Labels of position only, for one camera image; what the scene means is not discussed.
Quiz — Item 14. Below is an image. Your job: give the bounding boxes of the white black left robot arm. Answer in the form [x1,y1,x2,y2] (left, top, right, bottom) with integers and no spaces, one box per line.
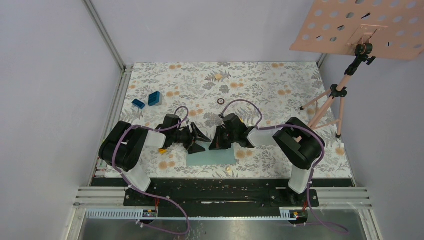
[98,114,211,206]

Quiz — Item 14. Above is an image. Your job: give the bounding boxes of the large blue lego brick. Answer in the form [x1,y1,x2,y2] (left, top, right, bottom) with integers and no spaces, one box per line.
[148,91,163,106]

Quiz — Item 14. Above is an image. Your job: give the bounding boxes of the small blue lego brick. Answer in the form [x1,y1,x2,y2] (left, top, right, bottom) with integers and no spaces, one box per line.
[131,99,146,110]

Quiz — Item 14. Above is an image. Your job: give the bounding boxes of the white slotted cable duct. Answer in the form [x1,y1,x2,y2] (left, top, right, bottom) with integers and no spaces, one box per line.
[85,207,307,221]

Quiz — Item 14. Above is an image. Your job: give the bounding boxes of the aluminium frame post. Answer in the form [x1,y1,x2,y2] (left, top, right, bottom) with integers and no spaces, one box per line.
[82,0,126,72]

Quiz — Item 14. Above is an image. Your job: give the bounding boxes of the teal paper envelope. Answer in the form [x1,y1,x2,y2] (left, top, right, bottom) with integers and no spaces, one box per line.
[186,142,237,167]

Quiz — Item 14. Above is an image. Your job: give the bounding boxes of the floral patterned table mat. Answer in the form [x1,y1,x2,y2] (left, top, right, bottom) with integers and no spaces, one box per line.
[104,61,349,180]

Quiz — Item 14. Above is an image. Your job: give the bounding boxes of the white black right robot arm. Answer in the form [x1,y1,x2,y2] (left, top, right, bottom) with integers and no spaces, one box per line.
[209,113,325,206]

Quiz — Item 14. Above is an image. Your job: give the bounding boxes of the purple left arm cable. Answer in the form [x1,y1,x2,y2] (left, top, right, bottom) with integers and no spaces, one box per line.
[110,105,191,236]

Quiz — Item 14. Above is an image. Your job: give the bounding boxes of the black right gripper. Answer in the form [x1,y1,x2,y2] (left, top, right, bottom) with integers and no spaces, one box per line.
[209,126,238,151]

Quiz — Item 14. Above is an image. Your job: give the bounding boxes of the small orange lego brick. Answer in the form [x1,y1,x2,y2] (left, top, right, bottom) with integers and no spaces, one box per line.
[158,148,168,155]

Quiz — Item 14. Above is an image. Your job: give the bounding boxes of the pink music stand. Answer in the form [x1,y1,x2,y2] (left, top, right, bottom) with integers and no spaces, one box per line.
[290,0,424,130]

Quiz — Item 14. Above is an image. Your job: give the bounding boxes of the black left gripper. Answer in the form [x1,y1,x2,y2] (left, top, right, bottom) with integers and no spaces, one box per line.
[171,122,211,154]

